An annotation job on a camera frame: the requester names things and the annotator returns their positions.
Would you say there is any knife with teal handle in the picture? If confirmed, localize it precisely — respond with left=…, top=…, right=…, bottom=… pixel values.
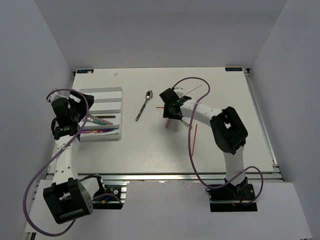
left=87, top=118, right=113, bottom=126

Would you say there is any orange chopstick lower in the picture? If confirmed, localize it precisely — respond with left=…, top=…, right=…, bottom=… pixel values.
left=191, top=123, right=198, bottom=156

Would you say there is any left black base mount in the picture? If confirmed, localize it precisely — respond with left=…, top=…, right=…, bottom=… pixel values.
left=80, top=174, right=123, bottom=210

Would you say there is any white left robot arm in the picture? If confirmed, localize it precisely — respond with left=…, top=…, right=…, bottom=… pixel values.
left=43, top=90, right=106, bottom=224

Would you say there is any blue label sticker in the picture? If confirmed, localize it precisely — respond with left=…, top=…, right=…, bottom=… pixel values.
left=76, top=69, right=94, bottom=74
left=224, top=67, right=243, bottom=72

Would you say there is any silver fork black handle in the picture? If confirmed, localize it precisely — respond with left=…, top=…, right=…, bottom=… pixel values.
left=96, top=115, right=116, bottom=119

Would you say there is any aluminium table frame rail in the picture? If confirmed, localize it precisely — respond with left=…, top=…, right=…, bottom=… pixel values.
left=243, top=68, right=285, bottom=182

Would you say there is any white divided cutlery tray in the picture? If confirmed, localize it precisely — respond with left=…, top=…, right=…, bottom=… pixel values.
left=79, top=87, right=124, bottom=142

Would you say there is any gold spoon pink handle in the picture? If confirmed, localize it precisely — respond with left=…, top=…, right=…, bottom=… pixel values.
left=165, top=119, right=171, bottom=128

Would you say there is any fork with pink handle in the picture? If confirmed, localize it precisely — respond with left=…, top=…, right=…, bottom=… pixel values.
left=87, top=115, right=113, bottom=125

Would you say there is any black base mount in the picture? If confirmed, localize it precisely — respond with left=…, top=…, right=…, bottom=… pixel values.
left=80, top=174, right=123, bottom=210
left=205, top=183, right=258, bottom=213

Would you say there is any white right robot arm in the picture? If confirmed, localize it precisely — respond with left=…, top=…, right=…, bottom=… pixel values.
left=159, top=88, right=248, bottom=200

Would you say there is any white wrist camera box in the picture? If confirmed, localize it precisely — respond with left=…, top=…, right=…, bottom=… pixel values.
left=46, top=88, right=67, bottom=103

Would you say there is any blue label sticker right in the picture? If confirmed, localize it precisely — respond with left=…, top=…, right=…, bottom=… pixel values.
left=224, top=67, right=243, bottom=72

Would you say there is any blue label sticker left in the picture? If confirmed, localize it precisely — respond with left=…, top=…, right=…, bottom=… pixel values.
left=76, top=69, right=94, bottom=74

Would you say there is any silver spoon patterned handle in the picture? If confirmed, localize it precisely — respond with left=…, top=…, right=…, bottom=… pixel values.
left=135, top=90, right=153, bottom=122

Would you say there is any silver spoon iridescent handle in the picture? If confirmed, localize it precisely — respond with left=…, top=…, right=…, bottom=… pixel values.
left=181, top=120, right=192, bottom=130

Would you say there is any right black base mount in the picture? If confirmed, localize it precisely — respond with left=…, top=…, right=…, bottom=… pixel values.
left=205, top=183, right=258, bottom=213

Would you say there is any iridescent rainbow knife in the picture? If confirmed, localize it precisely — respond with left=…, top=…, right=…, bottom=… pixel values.
left=81, top=128, right=117, bottom=134

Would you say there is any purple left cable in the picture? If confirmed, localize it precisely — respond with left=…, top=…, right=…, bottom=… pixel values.
left=23, top=88, right=125, bottom=237

